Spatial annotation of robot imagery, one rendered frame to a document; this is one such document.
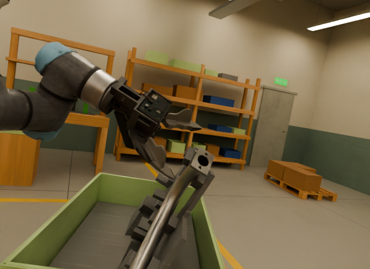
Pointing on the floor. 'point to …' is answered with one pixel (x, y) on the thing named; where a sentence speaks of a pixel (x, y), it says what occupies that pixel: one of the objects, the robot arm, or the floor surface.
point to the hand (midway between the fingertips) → (188, 154)
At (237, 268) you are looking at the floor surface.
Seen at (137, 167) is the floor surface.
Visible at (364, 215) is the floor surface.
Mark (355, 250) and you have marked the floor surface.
